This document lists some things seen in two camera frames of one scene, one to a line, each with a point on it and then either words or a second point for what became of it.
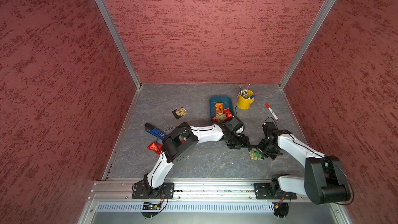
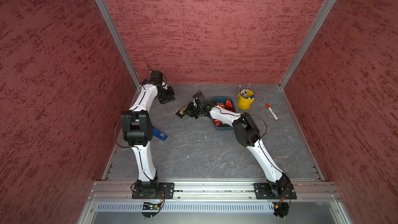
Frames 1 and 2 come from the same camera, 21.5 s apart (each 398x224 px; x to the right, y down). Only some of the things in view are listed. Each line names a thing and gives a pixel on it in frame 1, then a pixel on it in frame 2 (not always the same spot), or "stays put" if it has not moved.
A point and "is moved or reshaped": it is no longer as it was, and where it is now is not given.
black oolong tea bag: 179,112 is moved or reshaped
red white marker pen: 272,112 stays put
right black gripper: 272,155 -> 189,110
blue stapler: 151,129 stays put
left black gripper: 243,143 -> 171,97
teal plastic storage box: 226,100 stays put
